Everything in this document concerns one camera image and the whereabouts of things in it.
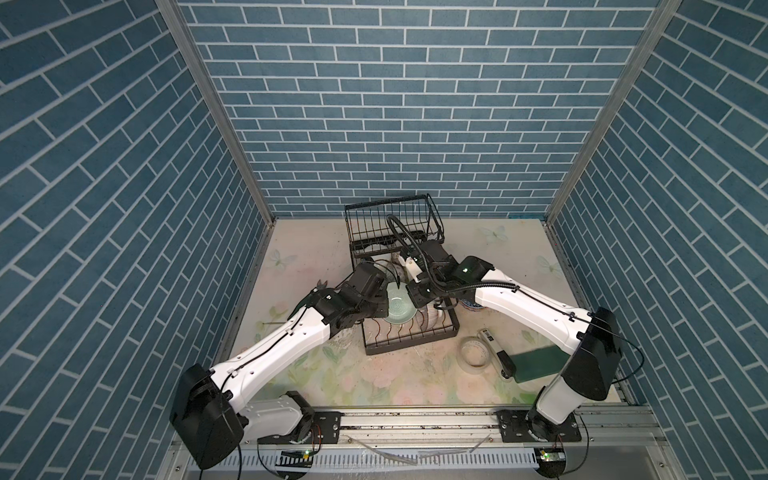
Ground brown striped ceramic bowl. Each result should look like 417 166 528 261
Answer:
419 303 445 332

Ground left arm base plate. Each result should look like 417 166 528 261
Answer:
259 411 342 445

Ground green sponge pad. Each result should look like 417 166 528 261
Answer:
511 346 570 383

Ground black wire dish rack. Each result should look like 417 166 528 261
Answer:
344 194 460 356

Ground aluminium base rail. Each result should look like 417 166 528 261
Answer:
161 405 667 463

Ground green handled pliers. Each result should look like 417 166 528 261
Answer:
288 280 328 319

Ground white cable tie strip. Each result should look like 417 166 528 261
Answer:
346 435 491 466

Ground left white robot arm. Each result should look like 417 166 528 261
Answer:
169 262 388 470

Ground blue floral patterned bowl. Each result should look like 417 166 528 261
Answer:
460 299 485 312

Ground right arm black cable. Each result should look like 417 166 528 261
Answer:
386 214 647 385

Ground right controller board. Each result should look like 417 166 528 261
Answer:
533 447 567 479

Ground left controller board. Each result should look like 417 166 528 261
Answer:
274 450 315 479

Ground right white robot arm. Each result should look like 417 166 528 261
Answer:
397 241 622 441

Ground controller board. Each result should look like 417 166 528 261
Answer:
533 447 567 479
274 450 315 479

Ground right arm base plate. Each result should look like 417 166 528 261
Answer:
494 409 582 443

